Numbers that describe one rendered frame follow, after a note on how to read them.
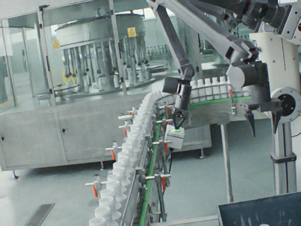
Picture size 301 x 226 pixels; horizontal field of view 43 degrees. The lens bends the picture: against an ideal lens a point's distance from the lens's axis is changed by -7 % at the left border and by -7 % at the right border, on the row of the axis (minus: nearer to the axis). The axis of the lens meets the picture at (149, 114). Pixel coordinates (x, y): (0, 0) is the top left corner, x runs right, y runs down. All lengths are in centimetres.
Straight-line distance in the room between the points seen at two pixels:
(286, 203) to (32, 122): 417
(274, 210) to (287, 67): 60
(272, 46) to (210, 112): 156
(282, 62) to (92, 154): 374
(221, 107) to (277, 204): 181
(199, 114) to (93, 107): 211
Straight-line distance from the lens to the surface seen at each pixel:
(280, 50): 168
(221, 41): 117
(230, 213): 141
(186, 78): 176
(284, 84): 171
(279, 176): 186
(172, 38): 183
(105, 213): 93
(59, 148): 518
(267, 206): 143
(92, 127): 501
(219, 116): 315
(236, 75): 107
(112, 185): 109
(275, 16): 152
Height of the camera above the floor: 152
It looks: 10 degrees down
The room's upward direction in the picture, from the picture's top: 9 degrees counter-clockwise
